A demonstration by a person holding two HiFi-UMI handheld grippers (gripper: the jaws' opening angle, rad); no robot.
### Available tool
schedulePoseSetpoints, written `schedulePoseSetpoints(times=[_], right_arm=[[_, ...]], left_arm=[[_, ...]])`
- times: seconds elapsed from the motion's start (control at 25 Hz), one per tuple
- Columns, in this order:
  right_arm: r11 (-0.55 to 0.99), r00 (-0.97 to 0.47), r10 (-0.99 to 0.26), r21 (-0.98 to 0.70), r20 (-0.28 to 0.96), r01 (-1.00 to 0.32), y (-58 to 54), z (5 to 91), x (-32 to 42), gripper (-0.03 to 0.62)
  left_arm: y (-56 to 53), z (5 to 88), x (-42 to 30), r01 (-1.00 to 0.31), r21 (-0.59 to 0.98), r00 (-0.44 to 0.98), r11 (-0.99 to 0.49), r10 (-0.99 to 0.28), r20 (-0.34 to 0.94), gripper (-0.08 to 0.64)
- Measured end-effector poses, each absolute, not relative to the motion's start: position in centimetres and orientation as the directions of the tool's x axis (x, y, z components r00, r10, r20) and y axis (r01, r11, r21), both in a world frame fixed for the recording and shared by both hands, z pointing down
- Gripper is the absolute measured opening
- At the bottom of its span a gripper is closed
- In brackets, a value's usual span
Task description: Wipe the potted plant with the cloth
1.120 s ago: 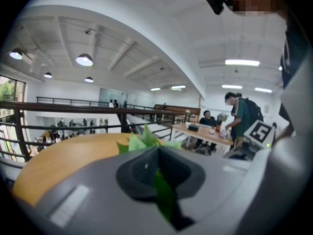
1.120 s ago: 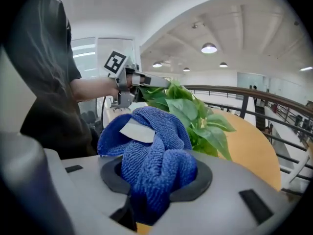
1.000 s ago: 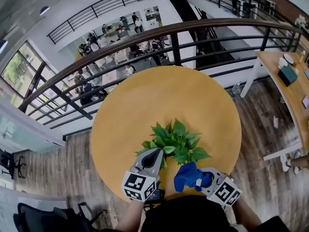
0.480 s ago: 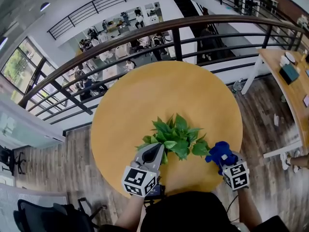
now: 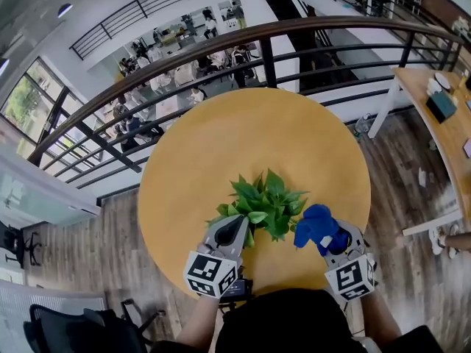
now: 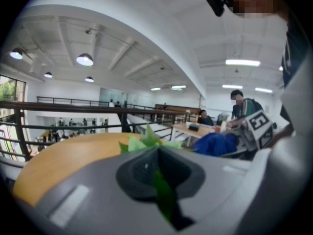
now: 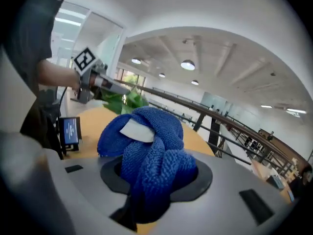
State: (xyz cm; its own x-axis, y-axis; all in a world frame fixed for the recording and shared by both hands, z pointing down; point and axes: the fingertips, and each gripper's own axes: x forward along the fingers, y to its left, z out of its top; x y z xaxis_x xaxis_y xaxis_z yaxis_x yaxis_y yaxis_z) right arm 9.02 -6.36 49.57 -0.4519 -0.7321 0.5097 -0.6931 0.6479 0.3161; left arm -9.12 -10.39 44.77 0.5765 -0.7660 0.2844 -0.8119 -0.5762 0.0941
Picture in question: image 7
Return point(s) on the blue cloth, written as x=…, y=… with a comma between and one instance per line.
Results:
x=154, y=168

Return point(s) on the person's black shirt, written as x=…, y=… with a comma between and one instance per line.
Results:
x=34, y=45

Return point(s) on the white-legged wooden desk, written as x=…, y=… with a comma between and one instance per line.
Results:
x=271, y=180

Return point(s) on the small black display device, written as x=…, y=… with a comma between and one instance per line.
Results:
x=71, y=131

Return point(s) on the person's left forearm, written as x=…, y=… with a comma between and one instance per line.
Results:
x=58, y=73

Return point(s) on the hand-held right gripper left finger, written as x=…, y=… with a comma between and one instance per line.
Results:
x=83, y=180

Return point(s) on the large window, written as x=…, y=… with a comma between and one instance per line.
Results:
x=132, y=79

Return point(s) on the dark tissue box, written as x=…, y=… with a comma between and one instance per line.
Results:
x=275, y=182

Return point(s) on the green leafy plant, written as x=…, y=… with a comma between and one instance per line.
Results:
x=134, y=101

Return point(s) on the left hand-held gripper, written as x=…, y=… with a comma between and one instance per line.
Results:
x=84, y=60

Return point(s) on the round pendant lamp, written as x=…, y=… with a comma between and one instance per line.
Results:
x=136, y=61
x=187, y=65
x=194, y=82
x=162, y=75

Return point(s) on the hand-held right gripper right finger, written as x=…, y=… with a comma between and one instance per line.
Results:
x=225, y=192

